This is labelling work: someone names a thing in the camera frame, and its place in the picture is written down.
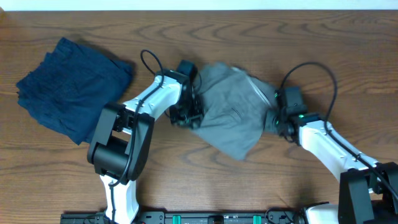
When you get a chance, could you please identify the folded navy blue shorts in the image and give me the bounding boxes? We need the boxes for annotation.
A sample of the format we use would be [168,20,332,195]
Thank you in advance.
[16,37,134,145]

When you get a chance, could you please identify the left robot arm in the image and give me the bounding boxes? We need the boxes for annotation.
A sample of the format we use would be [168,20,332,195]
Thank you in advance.
[87,69,203,223]

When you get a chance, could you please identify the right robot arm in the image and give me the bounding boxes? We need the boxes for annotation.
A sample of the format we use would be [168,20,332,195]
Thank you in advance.
[264,110,397,223]

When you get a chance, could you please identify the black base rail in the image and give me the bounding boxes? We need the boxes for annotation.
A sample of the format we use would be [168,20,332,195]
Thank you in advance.
[60,205,308,224]

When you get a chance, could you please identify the grey shorts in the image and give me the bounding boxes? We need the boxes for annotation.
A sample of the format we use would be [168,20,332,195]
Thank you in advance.
[193,62,277,160]

